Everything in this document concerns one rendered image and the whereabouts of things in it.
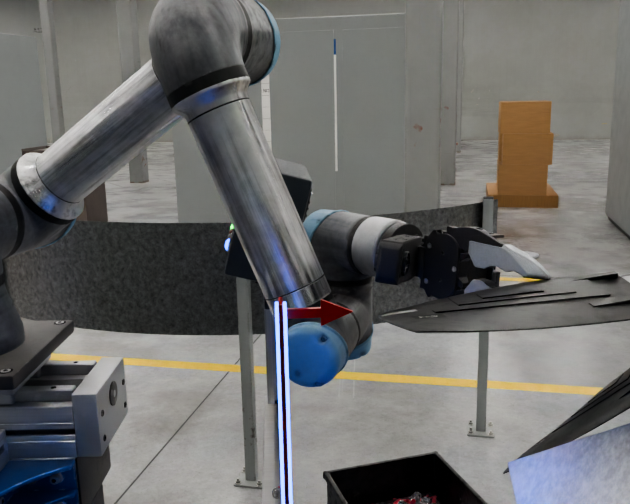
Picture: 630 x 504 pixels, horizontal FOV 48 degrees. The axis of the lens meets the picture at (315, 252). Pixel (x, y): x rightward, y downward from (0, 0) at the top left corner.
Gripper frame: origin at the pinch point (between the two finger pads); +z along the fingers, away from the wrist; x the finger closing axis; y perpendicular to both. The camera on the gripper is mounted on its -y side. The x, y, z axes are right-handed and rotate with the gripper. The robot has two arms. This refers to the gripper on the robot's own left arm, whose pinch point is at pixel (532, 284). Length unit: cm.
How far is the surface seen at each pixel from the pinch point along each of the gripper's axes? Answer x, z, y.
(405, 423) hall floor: 102, -149, 158
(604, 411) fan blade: 14.0, 3.8, 10.7
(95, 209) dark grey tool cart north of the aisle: 68, -646, 235
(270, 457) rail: 32.5, -37.4, -2.0
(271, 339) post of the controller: 20, -52, 8
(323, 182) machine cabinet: 24, -471, 385
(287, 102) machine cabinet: -48, -498, 357
